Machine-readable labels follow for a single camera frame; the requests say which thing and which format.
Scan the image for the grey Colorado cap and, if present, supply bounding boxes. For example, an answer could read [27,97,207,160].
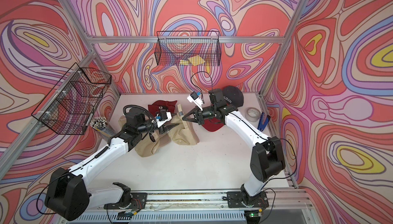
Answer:
[223,86,244,107]

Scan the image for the beige cap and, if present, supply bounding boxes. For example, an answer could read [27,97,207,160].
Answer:
[168,104,200,146]
[118,115,127,132]
[134,131,171,157]

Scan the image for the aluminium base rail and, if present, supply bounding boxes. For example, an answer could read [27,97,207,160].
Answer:
[74,188,319,224]

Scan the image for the black wire basket left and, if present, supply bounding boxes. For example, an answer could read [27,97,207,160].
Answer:
[31,63,112,135]

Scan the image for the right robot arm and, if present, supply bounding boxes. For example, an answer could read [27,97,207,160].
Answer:
[182,89,286,209]

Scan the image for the clear tape roll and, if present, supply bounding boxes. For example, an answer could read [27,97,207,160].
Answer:
[245,107,262,122]

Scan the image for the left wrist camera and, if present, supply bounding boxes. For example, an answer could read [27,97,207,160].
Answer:
[155,111,172,128]

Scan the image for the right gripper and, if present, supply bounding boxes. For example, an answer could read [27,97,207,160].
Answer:
[182,104,217,125]

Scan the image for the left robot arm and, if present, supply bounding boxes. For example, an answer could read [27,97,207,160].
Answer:
[44,105,177,221]

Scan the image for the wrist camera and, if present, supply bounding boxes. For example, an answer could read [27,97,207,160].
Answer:
[155,111,172,128]
[187,92,204,110]

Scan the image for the cup of pencils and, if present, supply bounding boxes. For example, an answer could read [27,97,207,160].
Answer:
[90,117,115,140]

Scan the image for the black wire basket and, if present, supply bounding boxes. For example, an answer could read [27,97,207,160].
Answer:
[31,63,112,135]
[154,30,222,66]

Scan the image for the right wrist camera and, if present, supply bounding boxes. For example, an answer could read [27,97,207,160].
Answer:
[187,92,204,110]

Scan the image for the red Colorado cap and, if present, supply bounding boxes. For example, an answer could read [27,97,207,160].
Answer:
[202,118,224,132]

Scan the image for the black wire basket back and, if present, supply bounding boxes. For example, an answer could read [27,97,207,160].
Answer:
[154,30,222,66]

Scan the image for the dark red cap front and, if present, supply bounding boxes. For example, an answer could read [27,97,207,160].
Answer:
[148,100,177,116]

